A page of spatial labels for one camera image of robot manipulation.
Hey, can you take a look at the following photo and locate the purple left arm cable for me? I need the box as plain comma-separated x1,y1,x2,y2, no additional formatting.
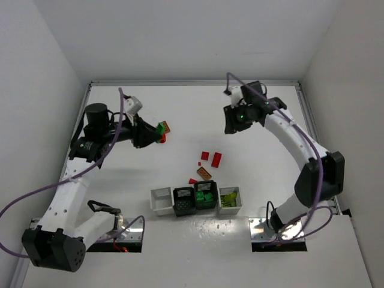
0,87,145,258

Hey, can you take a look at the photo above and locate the black bin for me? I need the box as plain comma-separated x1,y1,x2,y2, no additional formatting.
194,180,218,211
173,187,197,217

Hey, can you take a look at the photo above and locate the white bin far left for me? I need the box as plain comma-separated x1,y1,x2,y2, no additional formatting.
150,187,174,216

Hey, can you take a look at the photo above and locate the lime square lego brick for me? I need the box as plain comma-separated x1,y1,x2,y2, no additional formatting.
220,192,238,208

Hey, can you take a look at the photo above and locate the black bin right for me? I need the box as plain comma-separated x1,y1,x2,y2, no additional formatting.
194,180,218,211

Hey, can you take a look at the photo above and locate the white bin far right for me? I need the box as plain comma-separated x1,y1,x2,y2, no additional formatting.
218,187,242,215

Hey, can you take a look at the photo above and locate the white bin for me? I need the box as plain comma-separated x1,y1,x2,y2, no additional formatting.
150,187,174,216
218,187,242,215

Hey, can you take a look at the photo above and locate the red square lego brick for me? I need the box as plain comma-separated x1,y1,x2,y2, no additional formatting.
201,151,209,161

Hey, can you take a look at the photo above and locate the red rectangular lego brick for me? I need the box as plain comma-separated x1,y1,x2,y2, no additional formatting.
211,152,222,168

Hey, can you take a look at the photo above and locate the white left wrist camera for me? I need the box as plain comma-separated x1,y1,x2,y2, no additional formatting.
124,95,143,118

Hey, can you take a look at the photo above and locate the black bin left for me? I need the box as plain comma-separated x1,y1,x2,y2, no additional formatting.
173,187,197,217

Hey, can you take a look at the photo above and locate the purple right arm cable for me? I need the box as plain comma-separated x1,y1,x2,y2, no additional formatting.
224,72,334,244

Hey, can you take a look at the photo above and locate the green upside-down lego brick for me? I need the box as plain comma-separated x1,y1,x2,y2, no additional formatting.
196,191,205,203

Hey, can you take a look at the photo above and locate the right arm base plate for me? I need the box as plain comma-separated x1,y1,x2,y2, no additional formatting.
248,218,304,244

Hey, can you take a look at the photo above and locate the green square lego brick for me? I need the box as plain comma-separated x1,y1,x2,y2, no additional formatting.
199,202,215,209

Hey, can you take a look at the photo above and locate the green small lego brick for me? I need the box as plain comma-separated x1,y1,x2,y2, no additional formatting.
204,193,214,202

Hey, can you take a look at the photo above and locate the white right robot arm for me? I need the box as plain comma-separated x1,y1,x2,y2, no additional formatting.
223,81,345,233

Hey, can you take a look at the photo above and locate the green long lego brick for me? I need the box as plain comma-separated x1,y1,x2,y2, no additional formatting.
157,121,165,135

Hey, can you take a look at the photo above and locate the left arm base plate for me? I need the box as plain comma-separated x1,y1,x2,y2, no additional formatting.
99,217,145,242

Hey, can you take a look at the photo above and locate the orange brown lego brick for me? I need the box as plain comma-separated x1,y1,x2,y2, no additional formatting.
163,121,170,134

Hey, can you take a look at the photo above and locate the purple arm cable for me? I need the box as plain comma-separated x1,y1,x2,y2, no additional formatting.
0,87,145,258
224,72,334,244

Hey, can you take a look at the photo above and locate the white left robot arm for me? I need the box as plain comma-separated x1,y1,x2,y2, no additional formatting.
22,100,161,272

